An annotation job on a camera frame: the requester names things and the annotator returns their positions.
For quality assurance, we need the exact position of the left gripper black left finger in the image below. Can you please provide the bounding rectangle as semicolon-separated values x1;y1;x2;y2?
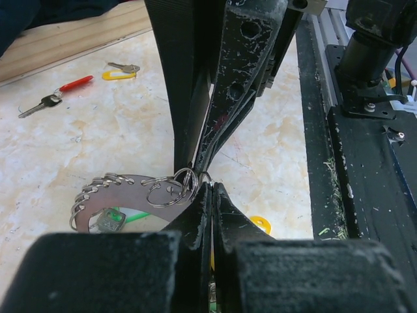
1;184;212;312

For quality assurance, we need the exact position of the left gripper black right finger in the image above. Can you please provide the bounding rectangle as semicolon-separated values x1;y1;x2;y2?
213;183;416;312

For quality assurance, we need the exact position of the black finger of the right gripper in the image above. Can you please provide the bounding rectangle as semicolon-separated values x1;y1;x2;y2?
145;0;225;170
194;1;287;173

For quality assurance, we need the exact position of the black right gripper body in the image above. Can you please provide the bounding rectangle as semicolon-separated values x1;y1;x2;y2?
253;0;326;97

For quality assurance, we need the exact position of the large keyring with coloured tags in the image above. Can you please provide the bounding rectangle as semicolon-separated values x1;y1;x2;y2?
69;169;216;241

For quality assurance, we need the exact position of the wooden clothes rack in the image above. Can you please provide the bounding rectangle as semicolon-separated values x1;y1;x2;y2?
1;1;151;85

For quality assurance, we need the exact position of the key with long red tag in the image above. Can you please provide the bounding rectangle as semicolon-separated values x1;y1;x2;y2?
18;75;94;119

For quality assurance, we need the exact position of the dark navy tank top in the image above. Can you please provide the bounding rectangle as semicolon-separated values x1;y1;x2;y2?
1;0;122;54

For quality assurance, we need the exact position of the key with yellow ring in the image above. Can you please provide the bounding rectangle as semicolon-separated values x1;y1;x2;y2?
102;62;140;81

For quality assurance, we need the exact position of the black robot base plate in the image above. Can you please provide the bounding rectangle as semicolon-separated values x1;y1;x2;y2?
296;21;416;278

